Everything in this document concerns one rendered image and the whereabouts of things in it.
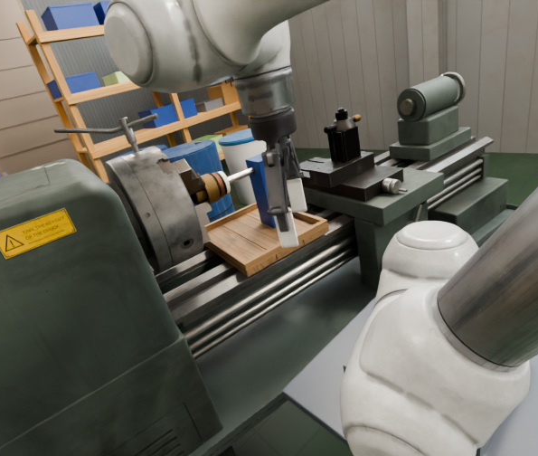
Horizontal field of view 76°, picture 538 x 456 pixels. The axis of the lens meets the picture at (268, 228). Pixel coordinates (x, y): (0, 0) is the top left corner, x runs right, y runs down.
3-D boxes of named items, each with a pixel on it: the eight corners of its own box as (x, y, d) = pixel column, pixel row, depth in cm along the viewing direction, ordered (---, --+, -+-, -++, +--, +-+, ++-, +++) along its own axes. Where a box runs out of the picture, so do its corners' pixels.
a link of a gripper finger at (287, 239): (290, 207, 56) (290, 209, 55) (298, 244, 59) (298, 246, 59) (273, 210, 57) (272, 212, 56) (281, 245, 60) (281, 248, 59)
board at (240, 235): (248, 277, 93) (244, 264, 92) (197, 240, 122) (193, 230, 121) (329, 231, 106) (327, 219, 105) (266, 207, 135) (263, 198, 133)
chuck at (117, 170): (171, 289, 83) (115, 161, 72) (142, 258, 109) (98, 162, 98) (184, 281, 84) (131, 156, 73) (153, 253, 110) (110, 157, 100)
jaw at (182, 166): (168, 205, 91) (165, 176, 81) (160, 192, 93) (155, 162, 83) (205, 190, 96) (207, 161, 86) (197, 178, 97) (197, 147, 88)
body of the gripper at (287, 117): (254, 110, 60) (266, 161, 64) (241, 120, 53) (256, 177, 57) (296, 101, 58) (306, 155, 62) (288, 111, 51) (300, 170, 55)
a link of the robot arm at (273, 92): (225, 83, 51) (236, 124, 53) (286, 69, 48) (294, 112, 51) (241, 76, 58) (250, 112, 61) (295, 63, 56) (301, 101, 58)
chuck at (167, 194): (184, 281, 84) (131, 156, 73) (153, 253, 110) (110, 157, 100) (216, 264, 88) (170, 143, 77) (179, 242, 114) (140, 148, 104)
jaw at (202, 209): (168, 217, 97) (186, 255, 98) (172, 215, 93) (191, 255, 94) (203, 203, 102) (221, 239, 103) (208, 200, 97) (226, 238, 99)
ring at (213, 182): (193, 182, 92) (223, 170, 96) (181, 177, 100) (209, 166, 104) (203, 213, 96) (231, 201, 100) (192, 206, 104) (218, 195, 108)
